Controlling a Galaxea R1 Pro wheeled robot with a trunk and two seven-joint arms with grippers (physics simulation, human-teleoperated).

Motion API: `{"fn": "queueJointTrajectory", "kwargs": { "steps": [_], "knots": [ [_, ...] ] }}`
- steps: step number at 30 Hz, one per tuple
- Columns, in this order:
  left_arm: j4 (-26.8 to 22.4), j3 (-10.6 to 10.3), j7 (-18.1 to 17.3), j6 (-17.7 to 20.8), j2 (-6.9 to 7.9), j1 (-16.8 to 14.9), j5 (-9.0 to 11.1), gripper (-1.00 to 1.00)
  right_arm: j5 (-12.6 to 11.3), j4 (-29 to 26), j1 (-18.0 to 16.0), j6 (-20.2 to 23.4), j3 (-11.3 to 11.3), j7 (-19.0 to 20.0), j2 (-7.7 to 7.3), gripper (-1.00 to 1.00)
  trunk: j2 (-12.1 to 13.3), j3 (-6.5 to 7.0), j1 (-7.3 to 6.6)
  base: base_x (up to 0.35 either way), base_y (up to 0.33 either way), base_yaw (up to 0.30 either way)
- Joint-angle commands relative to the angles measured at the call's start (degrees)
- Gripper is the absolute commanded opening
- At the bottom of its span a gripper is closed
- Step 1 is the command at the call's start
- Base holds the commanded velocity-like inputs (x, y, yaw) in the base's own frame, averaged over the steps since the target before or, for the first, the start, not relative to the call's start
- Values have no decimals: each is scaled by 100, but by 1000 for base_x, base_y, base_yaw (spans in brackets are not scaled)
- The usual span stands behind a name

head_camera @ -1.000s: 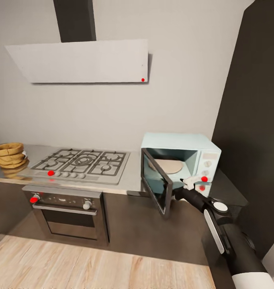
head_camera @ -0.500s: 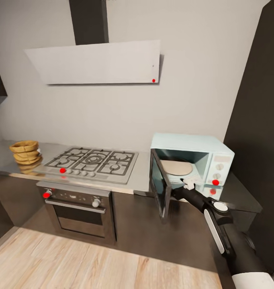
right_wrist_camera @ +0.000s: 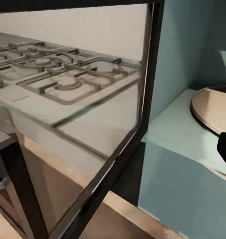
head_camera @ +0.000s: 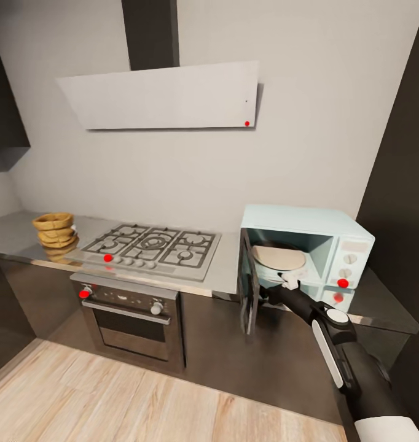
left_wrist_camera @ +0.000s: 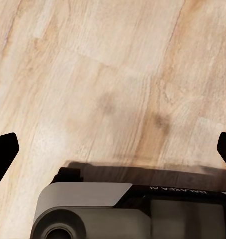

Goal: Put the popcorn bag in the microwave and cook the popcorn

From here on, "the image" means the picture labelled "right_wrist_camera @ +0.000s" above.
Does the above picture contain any microwave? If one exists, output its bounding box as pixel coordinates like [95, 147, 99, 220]
[0, 0, 226, 239]

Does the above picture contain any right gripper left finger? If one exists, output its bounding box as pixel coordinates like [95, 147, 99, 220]
[0, 132, 19, 182]

